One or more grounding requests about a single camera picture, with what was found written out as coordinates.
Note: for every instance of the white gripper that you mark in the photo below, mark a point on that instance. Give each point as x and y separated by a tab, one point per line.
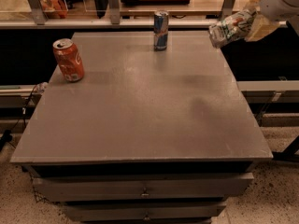
276	2

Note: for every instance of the crushed white 7up can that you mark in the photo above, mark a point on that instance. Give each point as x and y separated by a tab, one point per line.
232	28

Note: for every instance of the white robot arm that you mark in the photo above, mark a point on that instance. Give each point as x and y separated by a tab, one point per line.
291	19

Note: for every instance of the blue silver energy drink can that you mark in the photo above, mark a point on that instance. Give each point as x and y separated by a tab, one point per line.
161	21

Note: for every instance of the orange soda can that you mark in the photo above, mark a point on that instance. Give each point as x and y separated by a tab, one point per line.
68	58

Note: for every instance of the black stand leg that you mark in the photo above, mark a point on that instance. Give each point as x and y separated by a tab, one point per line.
289	153

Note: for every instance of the grey upper drawer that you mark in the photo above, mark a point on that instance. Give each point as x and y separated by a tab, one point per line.
141	187

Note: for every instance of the grey drawer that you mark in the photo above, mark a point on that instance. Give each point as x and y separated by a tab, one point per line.
141	187
143	211

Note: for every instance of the orange snack bag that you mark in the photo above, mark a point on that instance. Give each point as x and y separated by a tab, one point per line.
54	6

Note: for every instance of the grey lower drawer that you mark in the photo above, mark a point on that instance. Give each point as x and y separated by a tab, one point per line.
143	211

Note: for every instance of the metal railing frame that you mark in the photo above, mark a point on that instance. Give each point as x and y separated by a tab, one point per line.
23	14

